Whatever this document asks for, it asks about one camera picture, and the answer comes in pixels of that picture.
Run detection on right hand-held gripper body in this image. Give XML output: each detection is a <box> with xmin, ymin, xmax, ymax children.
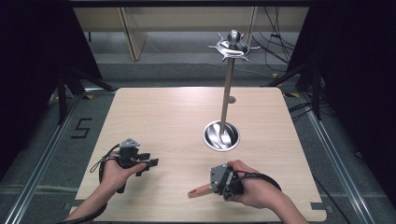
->
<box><xmin>209</xmin><ymin>163</ymin><xmax>246</xmax><ymax>203</ymax></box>

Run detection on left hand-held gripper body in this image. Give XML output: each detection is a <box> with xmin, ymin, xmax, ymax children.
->
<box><xmin>116</xmin><ymin>137</ymin><xmax>152</xmax><ymax>194</ymax></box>

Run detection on wooden utensil handle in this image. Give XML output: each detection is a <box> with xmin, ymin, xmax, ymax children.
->
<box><xmin>187</xmin><ymin>183</ymin><xmax>213</xmax><ymax>199</ymax></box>

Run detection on person's left hand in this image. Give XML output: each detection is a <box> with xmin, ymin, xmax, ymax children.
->
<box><xmin>99</xmin><ymin>150</ymin><xmax>148</xmax><ymax>194</ymax></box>

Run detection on person's right hand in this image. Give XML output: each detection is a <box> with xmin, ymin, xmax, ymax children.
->
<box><xmin>225</xmin><ymin>160</ymin><xmax>284</xmax><ymax>210</ymax></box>

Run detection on black tripod stand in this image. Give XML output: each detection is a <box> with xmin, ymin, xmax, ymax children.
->
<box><xmin>56</xmin><ymin>63</ymin><xmax>117</xmax><ymax>126</ymax></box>
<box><xmin>266</xmin><ymin>57</ymin><xmax>323</xmax><ymax>121</ymax></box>

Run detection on metal utensil rack stand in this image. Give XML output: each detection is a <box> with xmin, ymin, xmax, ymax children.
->
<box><xmin>202</xmin><ymin>29</ymin><xmax>262</xmax><ymax>153</ymax></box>

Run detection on wooden board panel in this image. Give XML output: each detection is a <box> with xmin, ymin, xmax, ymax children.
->
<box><xmin>117</xmin><ymin>7</ymin><xmax>149</xmax><ymax>63</ymax></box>

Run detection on dark curtain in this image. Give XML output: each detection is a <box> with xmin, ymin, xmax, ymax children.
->
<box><xmin>0</xmin><ymin>0</ymin><xmax>104</xmax><ymax>181</ymax></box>
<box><xmin>286</xmin><ymin>0</ymin><xmax>396</xmax><ymax>200</ymax></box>

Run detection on metal floor rail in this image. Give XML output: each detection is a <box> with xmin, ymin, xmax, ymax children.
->
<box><xmin>295</xmin><ymin>91</ymin><xmax>376</xmax><ymax>224</ymax></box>
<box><xmin>2</xmin><ymin>90</ymin><xmax>94</xmax><ymax>224</ymax></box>

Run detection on black floor cables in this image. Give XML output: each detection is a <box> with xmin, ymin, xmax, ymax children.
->
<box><xmin>250</xmin><ymin>7</ymin><xmax>316</xmax><ymax>78</ymax></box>

